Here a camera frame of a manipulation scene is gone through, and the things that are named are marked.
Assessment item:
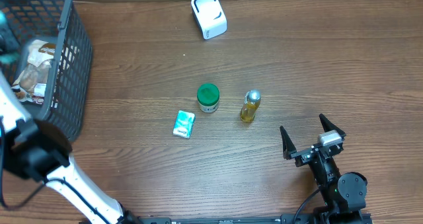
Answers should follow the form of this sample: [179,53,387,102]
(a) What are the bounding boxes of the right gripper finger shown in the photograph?
[280,126,297,160]
[319,114,346,138]

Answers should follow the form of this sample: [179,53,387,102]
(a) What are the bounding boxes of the yellow dish soap bottle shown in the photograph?
[240,89,261,122]

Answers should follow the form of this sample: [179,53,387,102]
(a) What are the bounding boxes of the green lid seasoning jar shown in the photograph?
[197,83,220,113]

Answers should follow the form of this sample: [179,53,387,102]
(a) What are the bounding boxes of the teal white tissue packet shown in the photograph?
[173,110,196,139]

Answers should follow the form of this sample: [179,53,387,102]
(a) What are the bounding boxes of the teal tissue pack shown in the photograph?
[1,12,20,64]

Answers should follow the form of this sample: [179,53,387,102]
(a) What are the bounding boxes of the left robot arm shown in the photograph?
[1,77,140,223]

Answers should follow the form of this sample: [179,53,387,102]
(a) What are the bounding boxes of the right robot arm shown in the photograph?
[280,114,373,224]

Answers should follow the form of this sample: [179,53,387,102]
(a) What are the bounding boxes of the white barcode scanner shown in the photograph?
[190,0,227,40]

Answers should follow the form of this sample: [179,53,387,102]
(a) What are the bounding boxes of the brown white snack bag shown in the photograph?
[11,40,56,104]

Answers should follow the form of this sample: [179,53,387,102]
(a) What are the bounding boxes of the grey plastic shopping basket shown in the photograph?
[1,0,93,141]

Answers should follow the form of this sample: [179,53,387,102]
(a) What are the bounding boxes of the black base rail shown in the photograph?
[139,213,373,224]

